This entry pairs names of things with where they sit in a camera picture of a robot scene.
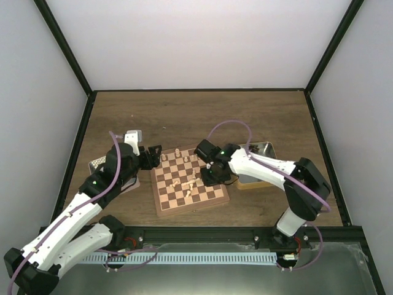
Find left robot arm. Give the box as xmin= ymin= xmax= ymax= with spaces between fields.
xmin=4 ymin=143 xmax=162 ymax=294

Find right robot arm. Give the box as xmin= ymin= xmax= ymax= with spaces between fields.
xmin=194 ymin=139 xmax=332 ymax=248

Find pile of light chess pieces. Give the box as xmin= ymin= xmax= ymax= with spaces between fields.
xmin=168 ymin=147 xmax=203 ymax=198

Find wooden chess board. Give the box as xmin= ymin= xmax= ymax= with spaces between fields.
xmin=150 ymin=145 xmax=230 ymax=217

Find right metal tray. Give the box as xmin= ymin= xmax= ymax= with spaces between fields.
xmin=236 ymin=142 xmax=276 ymax=190

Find metal tray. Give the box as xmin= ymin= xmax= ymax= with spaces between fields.
xmin=236 ymin=142 xmax=276 ymax=190
xmin=88 ymin=156 xmax=141 ymax=194

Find left metal tray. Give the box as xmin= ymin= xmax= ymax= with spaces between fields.
xmin=88 ymin=156 xmax=141 ymax=194

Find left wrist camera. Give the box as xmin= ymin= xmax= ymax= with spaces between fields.
xmin=123 ymin=130 xmax=142 ymax=155

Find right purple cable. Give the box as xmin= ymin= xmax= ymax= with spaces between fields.
xmin=208 ymin=119 xmax=332 ymax=271

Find purple cable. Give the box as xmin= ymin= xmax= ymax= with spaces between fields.
xmin=7 ymin=131 xmax=126 ymax=295
xmin=208 ymin=119 xmax=332 ymax=271

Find black front rail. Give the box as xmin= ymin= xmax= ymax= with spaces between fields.
xmin=39 ymin=226 xmax=363 ymax=250

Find light blue cable duct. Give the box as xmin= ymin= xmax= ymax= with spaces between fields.
xmin=81 ymin=252 xmax=277 ymax=266

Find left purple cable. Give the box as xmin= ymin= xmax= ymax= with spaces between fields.
xmin=7 ymin=131 xmax=126 ymax=295

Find black frame posts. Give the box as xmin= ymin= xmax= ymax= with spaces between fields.
xmin=34 ymin=1 xmax=385 ymax=294

